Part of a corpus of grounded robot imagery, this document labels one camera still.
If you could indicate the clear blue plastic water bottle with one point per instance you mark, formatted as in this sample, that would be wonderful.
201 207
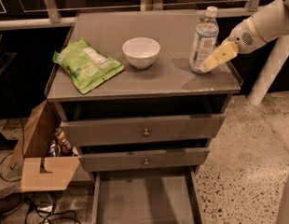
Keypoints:
205 37

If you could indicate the grey drawer cabinet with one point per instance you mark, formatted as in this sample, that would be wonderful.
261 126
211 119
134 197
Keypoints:
166 88

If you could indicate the grey middle drawer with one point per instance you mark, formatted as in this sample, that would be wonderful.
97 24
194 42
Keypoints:
143 159

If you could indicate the brown cardboard box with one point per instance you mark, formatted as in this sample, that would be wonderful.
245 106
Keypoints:
39 171

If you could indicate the grey drawer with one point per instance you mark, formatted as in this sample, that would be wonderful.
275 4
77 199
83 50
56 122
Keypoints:
152 196
101 132
143 159

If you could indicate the grey bottom drawer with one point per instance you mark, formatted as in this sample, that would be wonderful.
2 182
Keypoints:
152 196

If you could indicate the grey top drawer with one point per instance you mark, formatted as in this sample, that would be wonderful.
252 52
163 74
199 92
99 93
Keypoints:
101 132

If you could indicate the green snack bag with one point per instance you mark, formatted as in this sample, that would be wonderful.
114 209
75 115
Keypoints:
86 66

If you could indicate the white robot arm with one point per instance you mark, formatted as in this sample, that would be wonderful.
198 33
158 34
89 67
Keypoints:
267 24

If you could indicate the items inside cardboard box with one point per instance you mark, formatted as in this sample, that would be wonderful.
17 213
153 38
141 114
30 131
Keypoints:
60 145

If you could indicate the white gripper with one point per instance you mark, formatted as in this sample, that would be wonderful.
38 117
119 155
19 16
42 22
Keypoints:
243 39

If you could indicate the white ceramic bowl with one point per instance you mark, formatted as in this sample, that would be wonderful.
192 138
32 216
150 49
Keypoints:
141 52

